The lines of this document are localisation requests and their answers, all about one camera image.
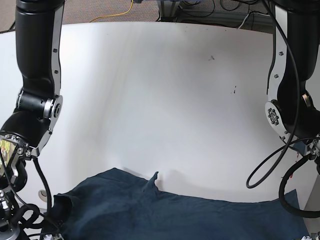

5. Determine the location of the white cable on floor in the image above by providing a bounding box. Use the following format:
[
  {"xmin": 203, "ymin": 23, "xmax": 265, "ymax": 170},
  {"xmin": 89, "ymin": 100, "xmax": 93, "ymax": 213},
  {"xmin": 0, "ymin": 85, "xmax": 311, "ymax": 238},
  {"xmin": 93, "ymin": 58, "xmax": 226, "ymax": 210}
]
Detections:
[{"xmin": 236, "ymin": 13, "xmax": 251, "ymax": 30}]

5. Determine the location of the yellow cable on floor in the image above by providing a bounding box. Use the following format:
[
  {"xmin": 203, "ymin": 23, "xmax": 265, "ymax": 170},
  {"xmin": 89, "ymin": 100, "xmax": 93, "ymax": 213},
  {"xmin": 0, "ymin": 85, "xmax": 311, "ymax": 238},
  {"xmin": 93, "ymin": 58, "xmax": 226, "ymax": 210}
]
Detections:
[{"xmin": 89, "ymin": 0, "xmax": 133, "ymax": 23}]

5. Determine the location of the red tape rectangle marking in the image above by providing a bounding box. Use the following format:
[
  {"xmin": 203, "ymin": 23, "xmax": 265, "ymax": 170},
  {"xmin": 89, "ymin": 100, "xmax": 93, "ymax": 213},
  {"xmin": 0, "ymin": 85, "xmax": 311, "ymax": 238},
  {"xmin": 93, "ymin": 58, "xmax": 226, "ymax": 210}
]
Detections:
[{"xmin": 289, "ymin": 151, "xmax": 301, "ymax": 179}]

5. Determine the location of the left table cable grommet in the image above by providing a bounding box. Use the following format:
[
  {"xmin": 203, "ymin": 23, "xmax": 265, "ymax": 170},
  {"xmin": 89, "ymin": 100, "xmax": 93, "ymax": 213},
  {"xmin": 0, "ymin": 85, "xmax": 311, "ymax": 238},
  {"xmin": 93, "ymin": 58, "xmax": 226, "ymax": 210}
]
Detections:
[{"xmin": 38, "ymin": 189, "xmax": 48, "ymax": 203}]

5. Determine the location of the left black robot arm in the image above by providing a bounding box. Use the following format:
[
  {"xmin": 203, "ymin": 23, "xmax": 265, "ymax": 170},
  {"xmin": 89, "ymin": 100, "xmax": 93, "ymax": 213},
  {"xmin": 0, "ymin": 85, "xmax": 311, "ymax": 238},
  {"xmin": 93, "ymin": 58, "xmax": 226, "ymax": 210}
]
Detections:
[{"xmin": 262, "ymin": 0, "xmax": 320, "ymax": 178}]

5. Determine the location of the dark blue t-shirt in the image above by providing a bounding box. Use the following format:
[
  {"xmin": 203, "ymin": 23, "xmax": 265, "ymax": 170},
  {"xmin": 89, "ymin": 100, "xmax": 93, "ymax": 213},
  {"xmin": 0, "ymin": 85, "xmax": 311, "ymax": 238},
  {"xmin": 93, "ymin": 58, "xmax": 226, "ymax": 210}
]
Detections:
[{"xmin": 52, "ymin": 168, "xmax": 308, "ymax": 240}]

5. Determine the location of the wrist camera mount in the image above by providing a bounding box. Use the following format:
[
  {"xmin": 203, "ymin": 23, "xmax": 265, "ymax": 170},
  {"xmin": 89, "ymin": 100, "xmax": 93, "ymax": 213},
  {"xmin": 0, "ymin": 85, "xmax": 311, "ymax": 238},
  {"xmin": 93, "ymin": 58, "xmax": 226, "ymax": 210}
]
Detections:
[
  {"xmin": 39, "ymin": 233, "xmax": 64, "ymax": 240},
  {"xmin": 301, "ymin": 232, "xmax": 320, "ymax": 240}
]

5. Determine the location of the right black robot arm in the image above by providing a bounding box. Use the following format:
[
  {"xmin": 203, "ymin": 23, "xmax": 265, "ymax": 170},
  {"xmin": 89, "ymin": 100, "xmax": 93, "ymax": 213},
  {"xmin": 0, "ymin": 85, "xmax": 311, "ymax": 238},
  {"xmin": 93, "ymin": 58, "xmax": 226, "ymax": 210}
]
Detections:
[{"xmin": 0, "ymin": 0, "xmax": 65, "ymax": 240}]

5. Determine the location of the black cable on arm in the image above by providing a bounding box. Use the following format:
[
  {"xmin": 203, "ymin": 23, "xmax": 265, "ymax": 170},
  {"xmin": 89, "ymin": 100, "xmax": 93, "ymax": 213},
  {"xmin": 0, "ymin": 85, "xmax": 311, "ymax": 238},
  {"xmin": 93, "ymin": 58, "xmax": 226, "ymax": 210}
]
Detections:
[
  {"xmin": 246, "ymin": 0, "xmax": 320, "ymax": 220},
  {"xmin": 14, "ymin": 157, "xmax": 63, "ymax": 240}
]

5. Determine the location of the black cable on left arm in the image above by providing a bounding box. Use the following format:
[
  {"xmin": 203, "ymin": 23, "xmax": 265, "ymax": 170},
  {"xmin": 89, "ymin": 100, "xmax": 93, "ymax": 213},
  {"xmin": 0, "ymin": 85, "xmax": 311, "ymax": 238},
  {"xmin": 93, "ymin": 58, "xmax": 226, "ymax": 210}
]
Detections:
[{"xmin": 246, "ymin": 0, "xmax": 320, "ymax": 220}]

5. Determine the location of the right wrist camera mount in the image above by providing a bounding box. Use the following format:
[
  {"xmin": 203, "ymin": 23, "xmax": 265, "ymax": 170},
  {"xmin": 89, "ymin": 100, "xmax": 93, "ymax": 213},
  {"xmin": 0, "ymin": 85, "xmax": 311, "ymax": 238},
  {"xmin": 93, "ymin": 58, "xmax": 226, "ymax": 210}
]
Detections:
[{"xmin": 39, "ymin": 233, "xmax": 64, "ymax": 240}]

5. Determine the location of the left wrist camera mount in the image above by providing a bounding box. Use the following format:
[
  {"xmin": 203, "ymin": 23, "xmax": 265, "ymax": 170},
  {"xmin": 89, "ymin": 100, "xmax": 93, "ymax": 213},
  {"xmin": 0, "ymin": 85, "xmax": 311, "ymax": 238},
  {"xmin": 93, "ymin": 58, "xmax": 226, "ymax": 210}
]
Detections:
[{"xmin": 301, "ymin": 232, "xmax": 320, "ymax": 240}]

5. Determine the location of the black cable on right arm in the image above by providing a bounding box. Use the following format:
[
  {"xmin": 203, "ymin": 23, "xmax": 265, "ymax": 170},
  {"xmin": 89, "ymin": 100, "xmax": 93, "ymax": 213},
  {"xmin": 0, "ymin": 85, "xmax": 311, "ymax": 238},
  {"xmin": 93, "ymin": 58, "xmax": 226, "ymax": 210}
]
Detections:
[{"xmin": 14, "ymin": 157, "xmax": 63, "ymax": 240}]

